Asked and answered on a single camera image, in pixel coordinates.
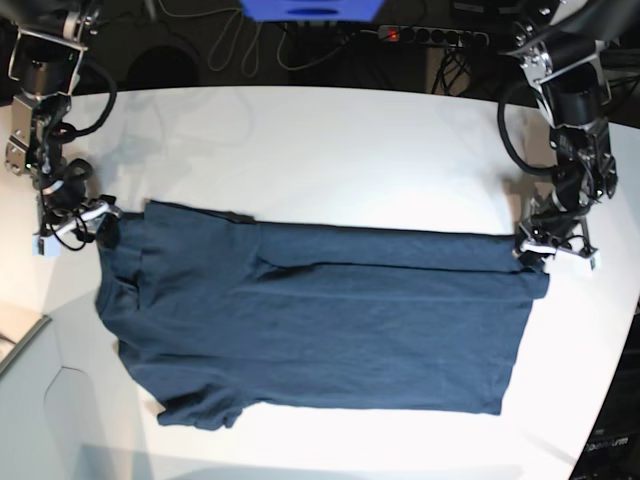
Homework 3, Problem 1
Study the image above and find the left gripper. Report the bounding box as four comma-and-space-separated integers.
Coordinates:
513, 193, 598, 273

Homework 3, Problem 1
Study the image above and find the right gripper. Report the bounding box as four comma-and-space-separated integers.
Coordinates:
34, 194, 123, 250

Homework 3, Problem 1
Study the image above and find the dark blue t-shirt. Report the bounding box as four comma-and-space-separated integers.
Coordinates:
96, 202, 550, 430

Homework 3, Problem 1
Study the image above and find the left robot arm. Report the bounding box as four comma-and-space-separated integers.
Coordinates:
497, 1, 639, 268

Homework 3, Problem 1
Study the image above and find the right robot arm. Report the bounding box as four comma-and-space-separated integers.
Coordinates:
1, 1, 121, 257

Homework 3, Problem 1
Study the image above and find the black power strip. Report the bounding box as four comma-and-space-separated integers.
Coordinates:
377, 25, 490, 48

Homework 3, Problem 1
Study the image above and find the blue box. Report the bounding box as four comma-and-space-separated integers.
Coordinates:
240, 0, 384, 22

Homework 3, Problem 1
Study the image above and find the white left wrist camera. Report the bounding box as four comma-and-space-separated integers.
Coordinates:
580, 249, 601, 272

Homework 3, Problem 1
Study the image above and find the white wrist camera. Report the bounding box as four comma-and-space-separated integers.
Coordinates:
32, 234, 62, 258
580, 249, 601, 272

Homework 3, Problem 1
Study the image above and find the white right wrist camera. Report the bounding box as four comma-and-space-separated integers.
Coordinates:
32, 234, 62, 258

